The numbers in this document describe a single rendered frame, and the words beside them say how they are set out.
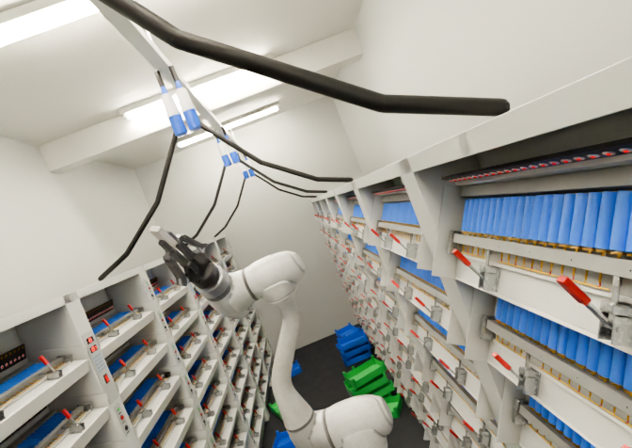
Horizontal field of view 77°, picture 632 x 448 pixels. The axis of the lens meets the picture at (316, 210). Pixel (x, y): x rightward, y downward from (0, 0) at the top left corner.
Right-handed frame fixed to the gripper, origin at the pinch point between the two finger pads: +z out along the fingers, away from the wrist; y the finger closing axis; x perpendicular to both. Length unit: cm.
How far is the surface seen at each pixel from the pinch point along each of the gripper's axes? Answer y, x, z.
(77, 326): -18, -68, -46
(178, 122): 77, -69, -33
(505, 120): 6, 71, 28
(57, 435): -50, -53, -50
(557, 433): -15, 83, -28
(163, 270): 46, -146, -142
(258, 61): 8, 41, 37
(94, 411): -41, -57, -64
